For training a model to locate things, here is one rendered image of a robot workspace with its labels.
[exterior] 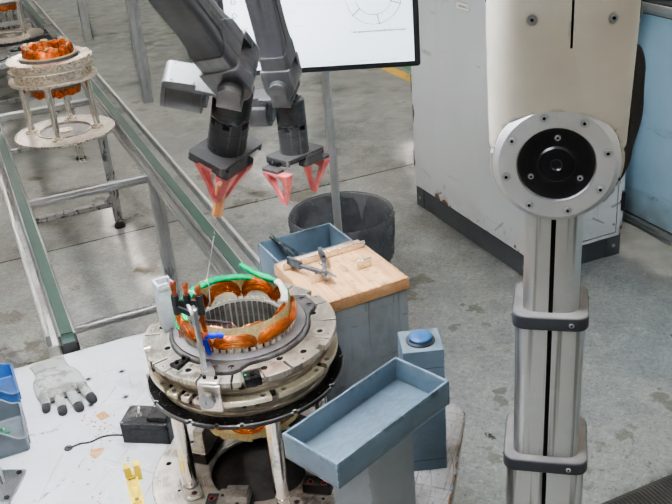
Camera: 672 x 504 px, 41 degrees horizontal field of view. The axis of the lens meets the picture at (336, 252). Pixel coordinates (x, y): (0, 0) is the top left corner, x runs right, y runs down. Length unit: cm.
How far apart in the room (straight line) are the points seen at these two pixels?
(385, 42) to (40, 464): 133
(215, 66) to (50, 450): 95
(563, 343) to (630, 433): 172
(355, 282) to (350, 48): 90
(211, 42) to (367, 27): 126
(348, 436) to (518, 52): 61
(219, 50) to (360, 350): 73
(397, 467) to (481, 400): 178
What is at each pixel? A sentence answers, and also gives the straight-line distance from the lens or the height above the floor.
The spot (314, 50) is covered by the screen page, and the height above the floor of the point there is 129.
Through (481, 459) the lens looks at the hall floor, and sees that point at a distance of 289.
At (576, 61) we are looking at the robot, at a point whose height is 157.
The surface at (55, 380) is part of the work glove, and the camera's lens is 202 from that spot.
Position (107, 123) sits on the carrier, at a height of 80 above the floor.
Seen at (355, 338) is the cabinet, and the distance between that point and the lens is 166.
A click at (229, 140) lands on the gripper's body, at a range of 129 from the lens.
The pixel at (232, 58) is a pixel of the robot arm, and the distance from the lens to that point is 116.
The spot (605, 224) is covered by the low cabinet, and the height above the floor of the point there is 17.
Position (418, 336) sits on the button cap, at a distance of 152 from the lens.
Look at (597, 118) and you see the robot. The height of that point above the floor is 149.
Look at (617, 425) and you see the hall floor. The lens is 307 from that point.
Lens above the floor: 185
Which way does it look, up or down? 26 degrees down
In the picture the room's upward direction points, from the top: 5 degrees counter-clockwise
